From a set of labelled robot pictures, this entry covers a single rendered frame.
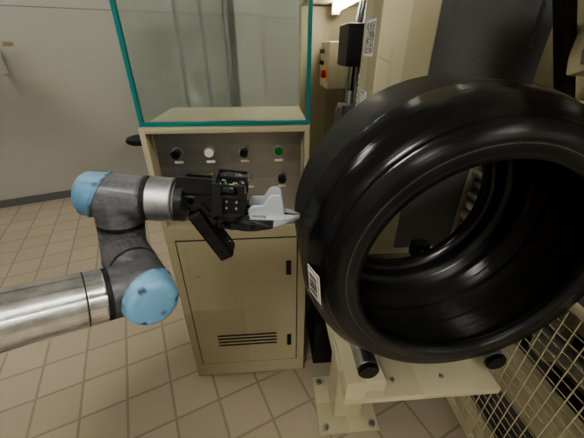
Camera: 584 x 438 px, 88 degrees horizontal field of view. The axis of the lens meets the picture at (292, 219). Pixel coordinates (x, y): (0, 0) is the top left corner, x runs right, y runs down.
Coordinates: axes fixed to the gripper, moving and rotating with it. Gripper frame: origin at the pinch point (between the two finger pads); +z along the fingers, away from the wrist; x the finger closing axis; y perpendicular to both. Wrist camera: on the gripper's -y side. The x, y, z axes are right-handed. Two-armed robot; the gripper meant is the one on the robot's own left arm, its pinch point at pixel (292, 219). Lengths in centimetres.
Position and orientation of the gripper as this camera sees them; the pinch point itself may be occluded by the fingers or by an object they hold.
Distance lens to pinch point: 55.0
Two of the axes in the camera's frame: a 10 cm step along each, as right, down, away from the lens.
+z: 9.9, 0.7, 1.2
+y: 1.2, -8.7, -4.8
